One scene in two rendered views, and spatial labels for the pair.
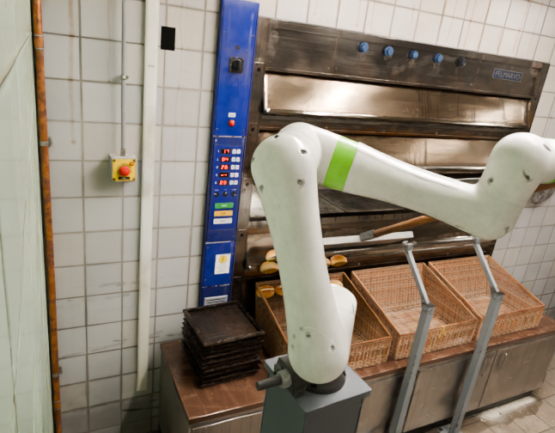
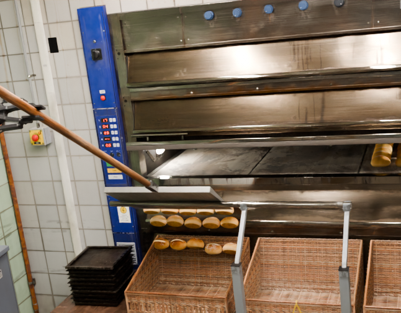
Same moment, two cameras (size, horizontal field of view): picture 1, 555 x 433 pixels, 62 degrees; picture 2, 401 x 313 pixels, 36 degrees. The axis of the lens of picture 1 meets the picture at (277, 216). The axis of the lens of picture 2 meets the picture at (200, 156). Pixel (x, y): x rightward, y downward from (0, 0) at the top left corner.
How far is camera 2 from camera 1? 2.68 m
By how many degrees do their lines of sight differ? 47
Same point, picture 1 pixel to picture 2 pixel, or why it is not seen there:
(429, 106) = (309, 57)
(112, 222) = (45, 174)
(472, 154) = not seen: outside the picture
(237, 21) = (90, 22)
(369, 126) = (238, 86)
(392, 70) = (249, 28)
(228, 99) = (97, 80)
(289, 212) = not seen: outside the picture
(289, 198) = not seen: outside the picture
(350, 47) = (196, 18)
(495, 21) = not seen: outside the picture
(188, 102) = (74, 86)
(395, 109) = (261, 66)
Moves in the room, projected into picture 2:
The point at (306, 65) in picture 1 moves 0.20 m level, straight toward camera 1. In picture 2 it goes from (159, 42) to (128, 48)
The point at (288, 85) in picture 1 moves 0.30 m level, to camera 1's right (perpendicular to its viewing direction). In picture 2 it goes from (148, 61) to (184, 61)
